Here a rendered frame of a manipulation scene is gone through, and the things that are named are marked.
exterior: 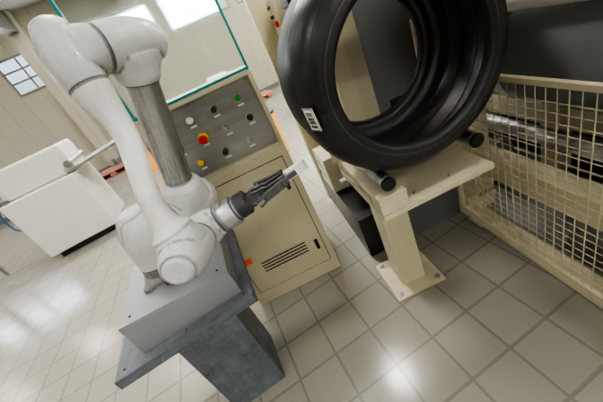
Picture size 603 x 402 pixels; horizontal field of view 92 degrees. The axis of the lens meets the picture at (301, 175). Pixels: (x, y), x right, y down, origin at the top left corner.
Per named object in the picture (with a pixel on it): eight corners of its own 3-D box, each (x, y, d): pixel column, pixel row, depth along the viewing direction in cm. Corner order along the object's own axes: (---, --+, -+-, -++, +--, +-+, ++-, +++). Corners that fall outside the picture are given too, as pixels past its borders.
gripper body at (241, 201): (229, 205, 79) (257, 187, 79) (229, 192, 86) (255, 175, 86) (245, 223, 82) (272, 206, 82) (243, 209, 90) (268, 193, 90)
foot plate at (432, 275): (375, 266, 171) (374, 264, 170) (415, 247, 172) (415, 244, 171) (399, 302, 147) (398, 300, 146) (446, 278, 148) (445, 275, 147)
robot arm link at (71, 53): (70, 80, 66) (125, 65, 75) (10, 4, 62) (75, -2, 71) (64, 104, 75) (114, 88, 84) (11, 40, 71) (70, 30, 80)
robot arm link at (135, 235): (131, 268, 109) (95, 222, 100) (170, 236, 121) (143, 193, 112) (152, 277, 99) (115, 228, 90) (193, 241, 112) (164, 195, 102)
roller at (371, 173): (336, 148, 111) (343, 139, 110) (345, 154, 112) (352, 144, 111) (379, 187, 79) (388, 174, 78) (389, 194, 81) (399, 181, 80)
